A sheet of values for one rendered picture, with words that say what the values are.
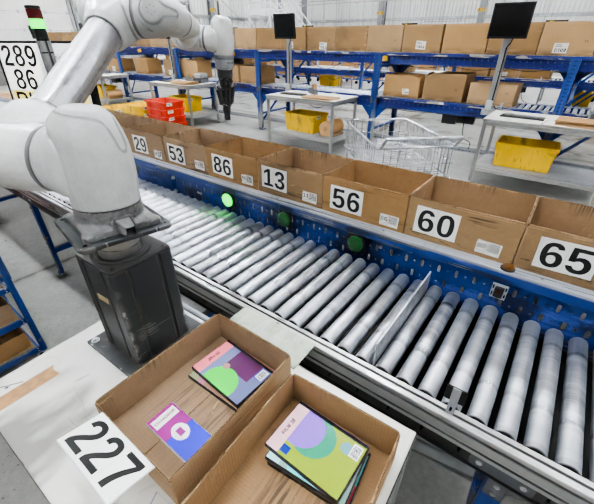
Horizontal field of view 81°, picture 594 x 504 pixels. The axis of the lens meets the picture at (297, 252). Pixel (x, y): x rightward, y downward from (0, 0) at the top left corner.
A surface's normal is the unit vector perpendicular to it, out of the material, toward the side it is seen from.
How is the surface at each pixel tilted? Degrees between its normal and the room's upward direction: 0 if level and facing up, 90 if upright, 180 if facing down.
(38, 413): 0
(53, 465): 0
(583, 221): 90
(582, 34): 88
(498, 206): 89
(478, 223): 90
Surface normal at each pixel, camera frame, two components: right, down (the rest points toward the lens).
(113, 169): 0.73, 0.33
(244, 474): 0.00, -0.85
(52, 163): -0.19, 0.40
